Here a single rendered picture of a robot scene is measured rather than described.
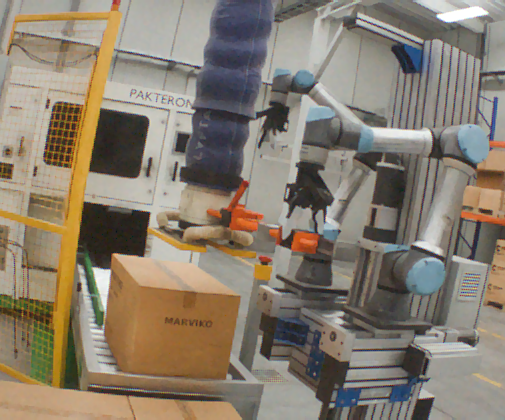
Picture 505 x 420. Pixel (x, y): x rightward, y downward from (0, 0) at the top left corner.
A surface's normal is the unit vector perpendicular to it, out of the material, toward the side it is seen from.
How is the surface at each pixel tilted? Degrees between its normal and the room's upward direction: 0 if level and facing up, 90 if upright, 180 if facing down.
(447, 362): 90
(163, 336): 90
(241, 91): 99
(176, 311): 90
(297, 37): 90
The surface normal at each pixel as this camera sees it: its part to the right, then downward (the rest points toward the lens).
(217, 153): 0.16, -0.18
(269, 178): 0.40, 0.11
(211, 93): -0.45, 0.18
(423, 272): 0.20, 0.22
